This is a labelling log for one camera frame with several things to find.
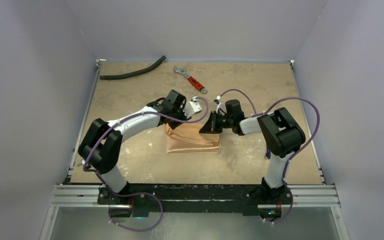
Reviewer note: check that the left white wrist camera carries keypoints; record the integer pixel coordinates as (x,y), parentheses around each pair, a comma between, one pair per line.
(192,108)

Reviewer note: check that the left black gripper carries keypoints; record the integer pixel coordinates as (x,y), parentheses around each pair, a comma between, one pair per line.
(183,117)

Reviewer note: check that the red handled adjustable wrench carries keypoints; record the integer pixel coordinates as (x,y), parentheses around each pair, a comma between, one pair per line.
(195,83)

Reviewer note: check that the aluminium frame rail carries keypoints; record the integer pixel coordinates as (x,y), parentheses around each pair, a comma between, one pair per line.
(87,196)

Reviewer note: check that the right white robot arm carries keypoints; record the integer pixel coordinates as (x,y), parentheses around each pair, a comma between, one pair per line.
(282,134)

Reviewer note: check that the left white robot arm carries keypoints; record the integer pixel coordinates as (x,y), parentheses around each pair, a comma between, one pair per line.
(101,145)

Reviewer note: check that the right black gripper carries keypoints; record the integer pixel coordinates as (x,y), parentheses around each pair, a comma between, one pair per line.
(214,122)

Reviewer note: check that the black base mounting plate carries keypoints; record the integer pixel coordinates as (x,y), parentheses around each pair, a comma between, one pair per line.
(145,198)

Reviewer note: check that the orange cloth napkin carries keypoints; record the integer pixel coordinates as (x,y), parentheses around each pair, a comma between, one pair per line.
(186,139)

